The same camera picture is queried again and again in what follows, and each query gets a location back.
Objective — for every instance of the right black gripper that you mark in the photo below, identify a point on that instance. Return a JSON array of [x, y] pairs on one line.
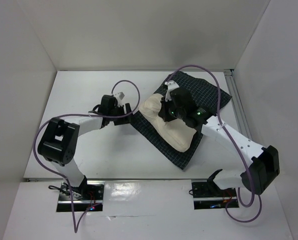
[[164, 114]]

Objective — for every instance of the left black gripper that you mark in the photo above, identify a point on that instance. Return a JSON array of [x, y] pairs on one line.
[[121, 108]]

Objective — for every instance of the cream white pillow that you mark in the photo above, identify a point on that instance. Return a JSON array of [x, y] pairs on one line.
[[176, 133]]

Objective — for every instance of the dark blue checkered pillowcase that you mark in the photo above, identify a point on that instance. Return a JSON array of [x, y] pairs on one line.
[[203, 93]]

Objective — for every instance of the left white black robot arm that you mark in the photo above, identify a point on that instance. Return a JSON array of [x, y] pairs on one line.
[[59, 141]]

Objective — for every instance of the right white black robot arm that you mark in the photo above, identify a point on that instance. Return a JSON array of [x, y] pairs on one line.
[[261, 163]]

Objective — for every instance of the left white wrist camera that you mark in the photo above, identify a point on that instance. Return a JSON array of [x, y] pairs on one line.
[[119, 97]]

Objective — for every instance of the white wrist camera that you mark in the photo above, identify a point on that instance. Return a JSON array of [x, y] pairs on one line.
[[170, 86], [119, 97]]

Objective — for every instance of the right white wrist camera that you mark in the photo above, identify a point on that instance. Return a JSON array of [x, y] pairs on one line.
[[170, 86]]

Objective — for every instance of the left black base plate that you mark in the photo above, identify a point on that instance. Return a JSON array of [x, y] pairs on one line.
[[91, 200]]

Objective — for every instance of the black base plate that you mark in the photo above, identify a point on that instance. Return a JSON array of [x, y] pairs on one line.
[[91, 200], [207, 196]]

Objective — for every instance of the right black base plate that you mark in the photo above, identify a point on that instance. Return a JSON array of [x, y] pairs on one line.
[[207, 196]]

